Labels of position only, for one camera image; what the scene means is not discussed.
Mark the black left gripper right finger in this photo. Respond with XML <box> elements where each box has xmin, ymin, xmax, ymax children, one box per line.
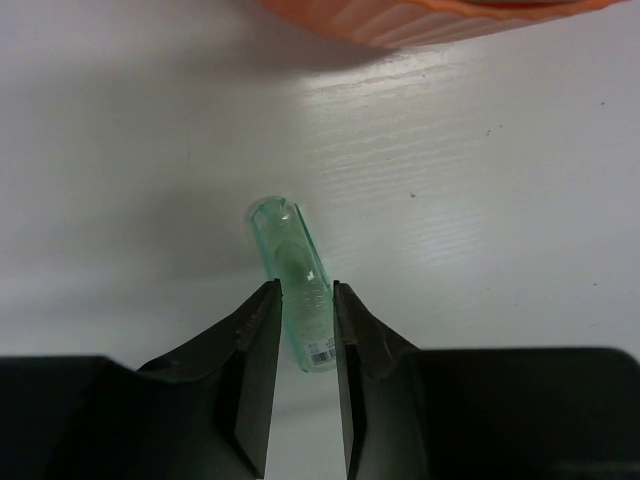
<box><xmin>334</xmin><ymin>282</ymin><xmax>639</xmax><ymax>479</ymax></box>

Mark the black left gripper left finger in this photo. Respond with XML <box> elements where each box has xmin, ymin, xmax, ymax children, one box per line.
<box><xmin>1</xmin><ymin>281</ymin><xmax>282</xmax><ymax>479</ymax></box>

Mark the green capped marker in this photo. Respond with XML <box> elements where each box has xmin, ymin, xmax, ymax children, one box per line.
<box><xmin>248</xmin><ymin>196</ymin><xmax>336</xmax><ymax>373</ymax></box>

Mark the orange round desk organizer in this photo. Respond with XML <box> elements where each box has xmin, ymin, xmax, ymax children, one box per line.
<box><xmin>259</xmin><ymin>0</ymin><xmax>613</xmax><ymax>49</ymax></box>

